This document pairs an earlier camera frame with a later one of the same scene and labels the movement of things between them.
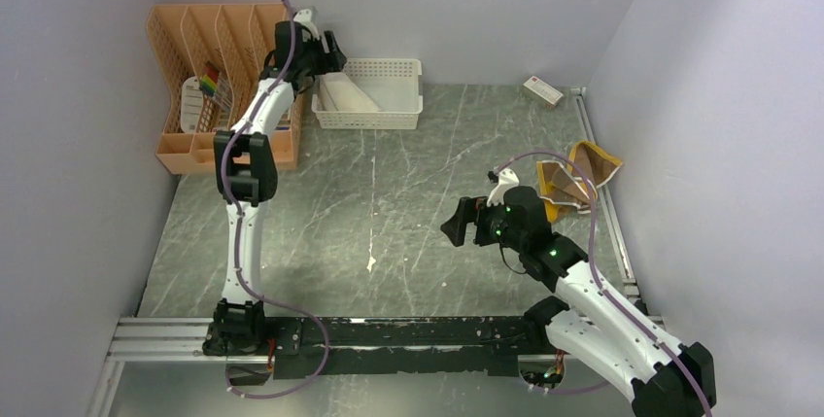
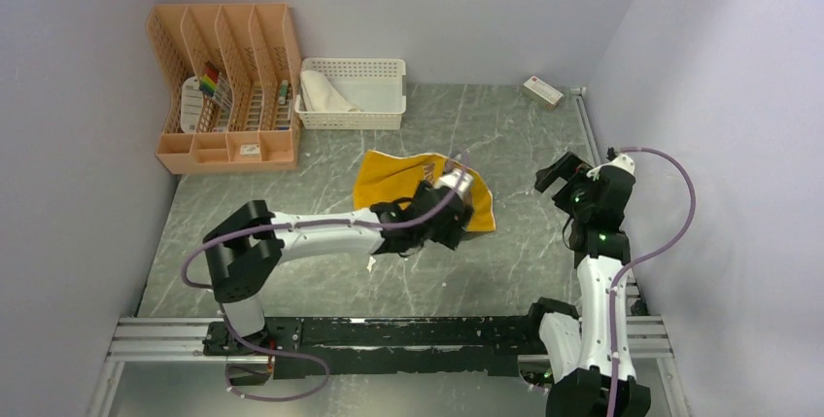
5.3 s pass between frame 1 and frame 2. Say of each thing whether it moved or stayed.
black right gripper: moved
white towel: moved
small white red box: stayed
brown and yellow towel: moved
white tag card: stayed
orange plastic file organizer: stayed
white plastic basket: moved
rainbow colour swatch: stayed
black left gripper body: moved
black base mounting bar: stayed
